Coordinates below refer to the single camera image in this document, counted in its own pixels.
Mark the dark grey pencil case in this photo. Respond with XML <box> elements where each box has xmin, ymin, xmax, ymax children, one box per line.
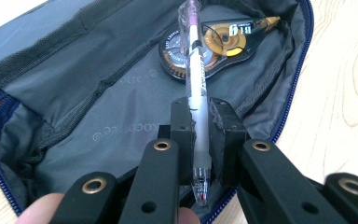
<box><xmin>0</xmin><ymin>0</ymin><xmax>315</xmax><ymax>224</ymax></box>

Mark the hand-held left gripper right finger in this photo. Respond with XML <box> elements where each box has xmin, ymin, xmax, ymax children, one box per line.
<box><xmin>207</xmin><ymin>96</ymin><xmax>250</xmax><ymax>189</ymax></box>

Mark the correction tape dispenser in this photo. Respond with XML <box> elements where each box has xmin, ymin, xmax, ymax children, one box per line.
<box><xmin>158</xmin><ymin>16</ymin><xmax>282</xmax><ymax>81</ymax></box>

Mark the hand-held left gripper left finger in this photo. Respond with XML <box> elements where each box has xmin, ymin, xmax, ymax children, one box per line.
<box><xmin>158</xmin><ymin>96</ymin><xmax>198</xmax><ymax>185</ymax></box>

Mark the clear white pen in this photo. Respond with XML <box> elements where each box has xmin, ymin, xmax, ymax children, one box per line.
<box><xmin>177</xmin><ymin>0</ymin><xmax>213</xmax><ymax>208</ymax></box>

